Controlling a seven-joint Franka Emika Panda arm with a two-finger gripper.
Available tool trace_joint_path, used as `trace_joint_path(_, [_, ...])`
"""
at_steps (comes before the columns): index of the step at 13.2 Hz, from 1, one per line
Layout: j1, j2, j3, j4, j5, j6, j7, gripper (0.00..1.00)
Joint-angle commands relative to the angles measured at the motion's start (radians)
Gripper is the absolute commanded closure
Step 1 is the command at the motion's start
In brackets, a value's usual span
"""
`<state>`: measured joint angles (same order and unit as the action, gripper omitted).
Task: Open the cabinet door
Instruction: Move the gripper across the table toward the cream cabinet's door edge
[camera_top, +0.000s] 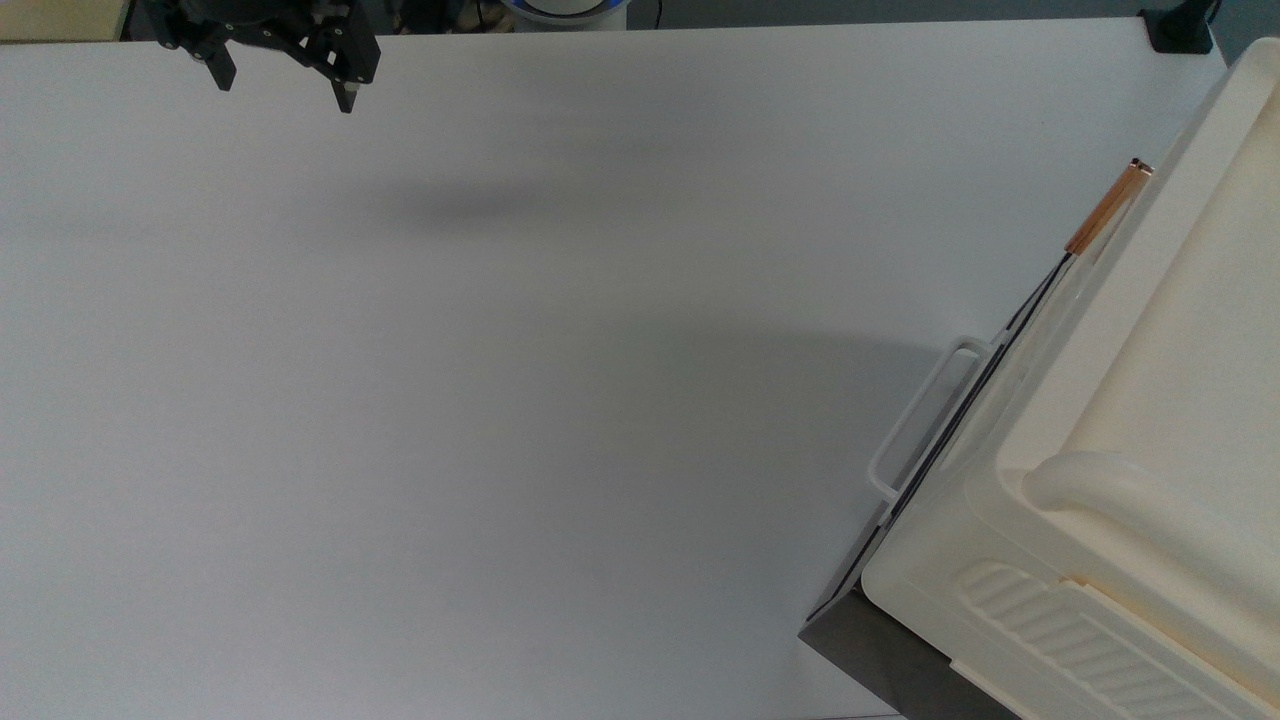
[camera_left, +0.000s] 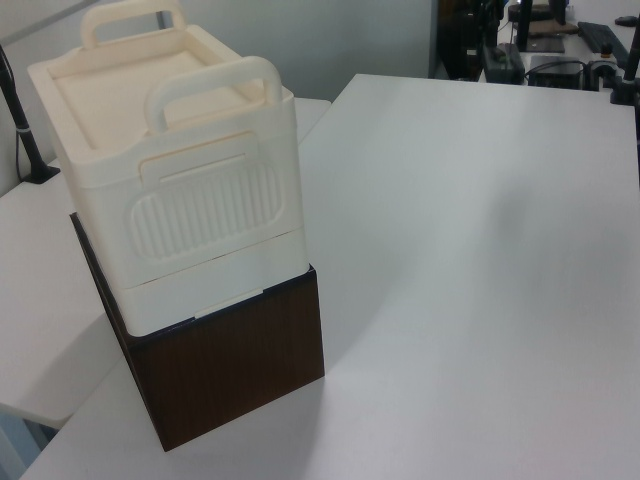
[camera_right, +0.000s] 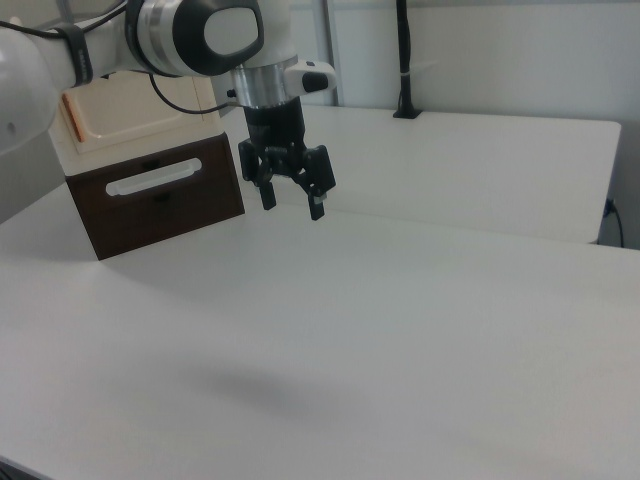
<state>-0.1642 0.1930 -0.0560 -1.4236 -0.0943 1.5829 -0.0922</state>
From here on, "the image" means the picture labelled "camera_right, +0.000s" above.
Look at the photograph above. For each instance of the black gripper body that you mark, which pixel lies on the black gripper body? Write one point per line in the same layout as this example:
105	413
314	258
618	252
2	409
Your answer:
275	125

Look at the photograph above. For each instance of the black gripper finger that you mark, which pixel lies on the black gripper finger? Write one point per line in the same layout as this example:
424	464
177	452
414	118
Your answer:
320	170
268	195

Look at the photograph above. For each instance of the cream cabinet door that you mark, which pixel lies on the cream cabinet door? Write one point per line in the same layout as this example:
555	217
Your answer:
130	115

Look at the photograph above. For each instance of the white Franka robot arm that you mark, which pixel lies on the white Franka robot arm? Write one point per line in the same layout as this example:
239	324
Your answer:
30	75

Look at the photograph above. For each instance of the dark brown drawer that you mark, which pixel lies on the dark brown drawer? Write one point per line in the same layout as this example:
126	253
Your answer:
165	215

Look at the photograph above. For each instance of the grey partition post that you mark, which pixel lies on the grey partition post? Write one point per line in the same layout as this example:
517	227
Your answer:
334	60

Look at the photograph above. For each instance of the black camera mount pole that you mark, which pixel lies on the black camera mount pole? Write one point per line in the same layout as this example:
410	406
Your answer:
404	60

